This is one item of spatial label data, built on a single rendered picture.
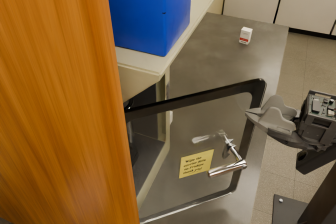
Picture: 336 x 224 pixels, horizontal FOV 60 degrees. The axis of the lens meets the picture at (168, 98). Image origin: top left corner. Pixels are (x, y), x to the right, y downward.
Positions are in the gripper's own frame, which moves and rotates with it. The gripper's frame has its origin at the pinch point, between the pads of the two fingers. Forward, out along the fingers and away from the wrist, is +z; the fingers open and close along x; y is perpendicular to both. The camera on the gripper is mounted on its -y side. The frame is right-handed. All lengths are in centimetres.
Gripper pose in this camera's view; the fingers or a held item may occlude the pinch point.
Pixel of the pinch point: (251, 116)
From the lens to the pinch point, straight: 60.2
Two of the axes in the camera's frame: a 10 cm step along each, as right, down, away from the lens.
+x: -3.8, 6.2, -6.9
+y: 0.0, -7.4, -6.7
